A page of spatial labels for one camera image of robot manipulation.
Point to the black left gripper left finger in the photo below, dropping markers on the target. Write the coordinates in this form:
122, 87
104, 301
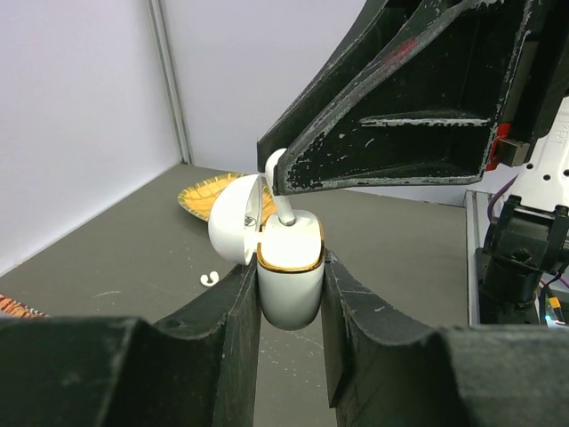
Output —
195, 367

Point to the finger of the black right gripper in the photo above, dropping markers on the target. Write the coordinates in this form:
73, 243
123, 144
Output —
378, 69

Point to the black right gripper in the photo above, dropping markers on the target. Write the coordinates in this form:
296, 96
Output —
492, 72

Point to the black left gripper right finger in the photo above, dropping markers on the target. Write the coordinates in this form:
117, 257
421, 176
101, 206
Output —
385, 368

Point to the white earbud charging case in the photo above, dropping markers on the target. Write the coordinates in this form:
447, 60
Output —
289, 260

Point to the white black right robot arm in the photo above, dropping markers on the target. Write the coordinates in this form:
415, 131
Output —
529, 236

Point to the yellow woven leaf dish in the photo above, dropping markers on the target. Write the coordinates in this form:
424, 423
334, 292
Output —
198, 199

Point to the colourful patchwork placemat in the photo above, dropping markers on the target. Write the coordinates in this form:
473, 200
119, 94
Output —
11, 307

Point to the aluminium frame rail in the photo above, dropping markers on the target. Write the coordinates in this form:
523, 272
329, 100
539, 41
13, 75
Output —
168, 69

